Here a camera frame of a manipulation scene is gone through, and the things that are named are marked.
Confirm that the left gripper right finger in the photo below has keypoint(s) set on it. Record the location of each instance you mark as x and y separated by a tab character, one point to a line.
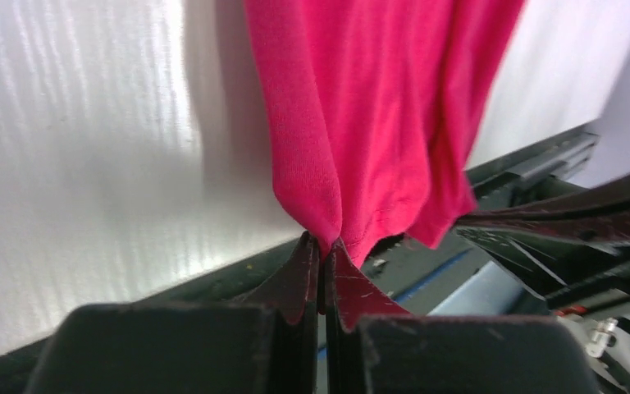
376	346

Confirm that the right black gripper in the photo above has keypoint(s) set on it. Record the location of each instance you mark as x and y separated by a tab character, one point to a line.
549	247

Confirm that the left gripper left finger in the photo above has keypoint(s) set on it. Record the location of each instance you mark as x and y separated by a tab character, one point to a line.
264	341

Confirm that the magenta t-shirt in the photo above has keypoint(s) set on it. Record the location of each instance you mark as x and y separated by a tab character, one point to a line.
373	108

